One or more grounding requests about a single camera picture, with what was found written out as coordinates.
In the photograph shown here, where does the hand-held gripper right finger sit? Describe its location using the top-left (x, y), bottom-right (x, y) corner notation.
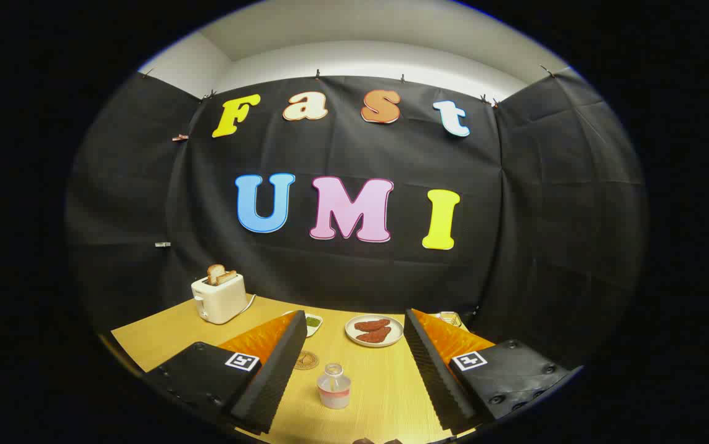
top-left (404, 308), bottom-right (583, 435)

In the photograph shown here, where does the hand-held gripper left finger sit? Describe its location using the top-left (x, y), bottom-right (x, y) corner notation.
top-left (144, 310), bottom-right (309, 435)

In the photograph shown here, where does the clear juice bottle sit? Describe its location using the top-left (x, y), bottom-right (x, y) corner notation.
top-left (317, 363), bottom-right (352, 410)

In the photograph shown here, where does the wooden table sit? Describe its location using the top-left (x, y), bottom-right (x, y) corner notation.
top-left (111, 295), bottom-right (497, 444)

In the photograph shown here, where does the white round plate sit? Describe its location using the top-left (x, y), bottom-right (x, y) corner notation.
top-left (345, 314), bottom-right (404, 348)

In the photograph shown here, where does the white toaster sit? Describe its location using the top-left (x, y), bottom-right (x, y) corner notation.
top-left (191, 273), bottom-right (248, 325)

